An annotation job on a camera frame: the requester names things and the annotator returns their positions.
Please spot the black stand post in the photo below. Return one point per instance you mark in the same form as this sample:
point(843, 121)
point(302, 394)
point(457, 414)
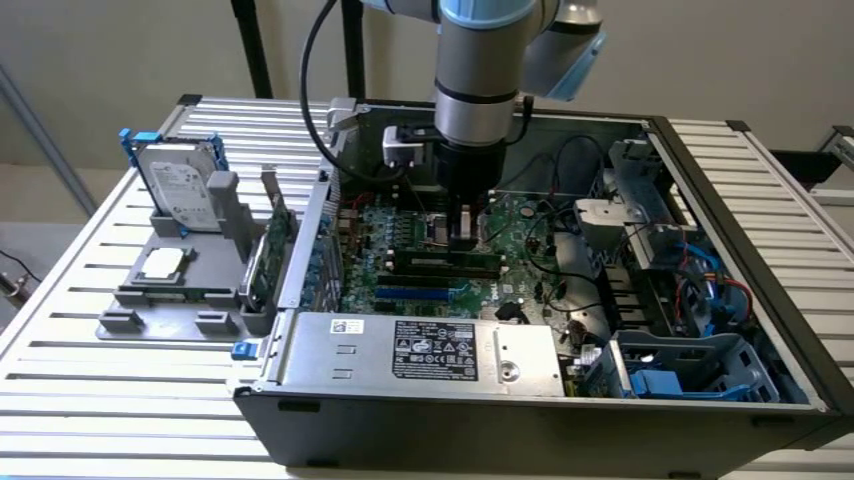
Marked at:
point(253, 47)
point(354, 47)

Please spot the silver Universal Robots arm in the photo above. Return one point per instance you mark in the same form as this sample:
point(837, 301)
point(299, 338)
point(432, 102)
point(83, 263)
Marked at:
point(470, 75)

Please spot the green RAM stick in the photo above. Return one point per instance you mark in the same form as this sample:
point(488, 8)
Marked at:
point(434, 260)

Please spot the blue expansion slot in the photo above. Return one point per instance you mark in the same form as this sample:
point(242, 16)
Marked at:
point(414, 293)

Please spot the blue case latch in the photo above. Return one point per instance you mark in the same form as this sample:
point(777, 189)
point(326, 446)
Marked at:
point(245, 349)

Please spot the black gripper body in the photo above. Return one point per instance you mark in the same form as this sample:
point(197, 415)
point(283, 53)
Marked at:
point(469, 167)

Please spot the green motherboard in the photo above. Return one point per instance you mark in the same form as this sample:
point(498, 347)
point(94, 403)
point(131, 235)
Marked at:
point(521, 235)

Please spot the silver power supply unit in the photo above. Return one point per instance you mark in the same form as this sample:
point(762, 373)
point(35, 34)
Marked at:
point(374, 350)

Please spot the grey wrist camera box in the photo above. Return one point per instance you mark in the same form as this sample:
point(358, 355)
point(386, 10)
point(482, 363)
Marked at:
point(404, 146)

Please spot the silver CPU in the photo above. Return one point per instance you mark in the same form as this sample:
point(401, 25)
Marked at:
point(162, 262)

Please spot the silver hard disk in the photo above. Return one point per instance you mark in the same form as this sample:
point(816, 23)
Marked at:
point(182, 192)

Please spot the open black PC case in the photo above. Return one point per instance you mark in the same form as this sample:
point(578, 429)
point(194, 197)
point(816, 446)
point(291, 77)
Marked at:
point(521, 430)

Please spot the blue plastic disk bay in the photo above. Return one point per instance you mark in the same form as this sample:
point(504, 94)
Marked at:
point(694, 360)

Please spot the blue disk bracket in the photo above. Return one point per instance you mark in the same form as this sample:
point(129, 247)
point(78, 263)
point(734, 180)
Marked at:
point(219, 150)

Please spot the green graphics card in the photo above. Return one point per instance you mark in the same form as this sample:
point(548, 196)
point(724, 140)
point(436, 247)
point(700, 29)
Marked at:
point(275, 235)

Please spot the black RAM slot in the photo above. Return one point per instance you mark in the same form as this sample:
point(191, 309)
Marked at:
point(441, 272)

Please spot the grey parts rack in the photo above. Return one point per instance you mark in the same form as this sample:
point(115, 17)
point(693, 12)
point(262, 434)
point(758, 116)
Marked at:
point(167, 310)

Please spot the metal drive cage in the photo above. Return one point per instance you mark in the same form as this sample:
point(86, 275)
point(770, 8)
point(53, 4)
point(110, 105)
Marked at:
point(634, 210)

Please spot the CPU socket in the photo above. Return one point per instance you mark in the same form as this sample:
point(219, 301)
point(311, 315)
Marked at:
point(437, 227)

